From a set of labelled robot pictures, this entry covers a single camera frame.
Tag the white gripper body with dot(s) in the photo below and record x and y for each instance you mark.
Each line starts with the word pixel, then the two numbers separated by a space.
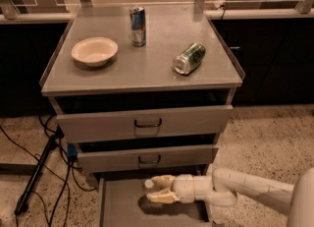
pixel 183 189

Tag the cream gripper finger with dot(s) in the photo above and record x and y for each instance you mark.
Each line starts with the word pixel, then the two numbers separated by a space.
pixel 163 181
pixel 166 196

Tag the clear plastic water bottle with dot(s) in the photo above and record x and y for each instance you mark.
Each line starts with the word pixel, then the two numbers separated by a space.
pixel 149 186

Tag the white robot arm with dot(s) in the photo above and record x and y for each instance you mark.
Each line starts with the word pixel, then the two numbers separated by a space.
pixel 221 187

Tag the grey middle drawer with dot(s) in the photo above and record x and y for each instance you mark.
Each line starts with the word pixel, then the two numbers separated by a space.
pixel 122 160

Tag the grey drawer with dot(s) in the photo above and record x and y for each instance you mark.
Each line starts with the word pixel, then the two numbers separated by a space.
pixel 123 202
pixel 122 160
pixel 116 126

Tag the grey bottom drawer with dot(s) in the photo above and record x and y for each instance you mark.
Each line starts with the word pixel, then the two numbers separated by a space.
pixel 123 202

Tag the grey top drawer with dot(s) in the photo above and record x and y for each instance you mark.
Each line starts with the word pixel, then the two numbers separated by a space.
pixel 116 126

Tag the grey drawer cabinet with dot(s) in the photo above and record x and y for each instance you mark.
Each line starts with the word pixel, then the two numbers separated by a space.
pixel 141 78

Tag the blue box under cabinet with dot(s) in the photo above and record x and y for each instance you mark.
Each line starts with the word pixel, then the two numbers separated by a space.
pixel 71 150

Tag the green soda can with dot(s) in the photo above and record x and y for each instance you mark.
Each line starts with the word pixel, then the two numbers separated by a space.
pixel 186 62

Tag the black bar on floor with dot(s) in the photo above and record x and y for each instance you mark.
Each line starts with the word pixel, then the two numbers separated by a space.
pixel 21 206

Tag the white bowl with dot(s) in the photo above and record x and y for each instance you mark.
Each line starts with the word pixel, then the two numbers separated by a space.
pixel 95 51

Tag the blue silver energy drink can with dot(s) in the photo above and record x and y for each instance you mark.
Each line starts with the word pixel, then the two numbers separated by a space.
pixel 138 25

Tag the black middle drawer handle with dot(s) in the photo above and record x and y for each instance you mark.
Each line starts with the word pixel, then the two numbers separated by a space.
pixel 149 159

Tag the black drawer handle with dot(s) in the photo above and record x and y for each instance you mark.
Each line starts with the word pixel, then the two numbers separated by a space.
pixel 149 159
pixel 157 124

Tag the black top drawer handle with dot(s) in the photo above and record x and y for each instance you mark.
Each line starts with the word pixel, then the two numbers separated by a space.
pixel 157 124

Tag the far right metal bracket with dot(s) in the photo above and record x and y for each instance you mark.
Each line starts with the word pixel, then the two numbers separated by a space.
pixel 304 6

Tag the metal bracket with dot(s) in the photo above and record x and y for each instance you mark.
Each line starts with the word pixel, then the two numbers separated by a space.
pixel 304 6
pixel 8 9

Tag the far left metal bracket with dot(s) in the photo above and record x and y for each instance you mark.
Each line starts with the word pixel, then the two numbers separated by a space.
pixel 8 9

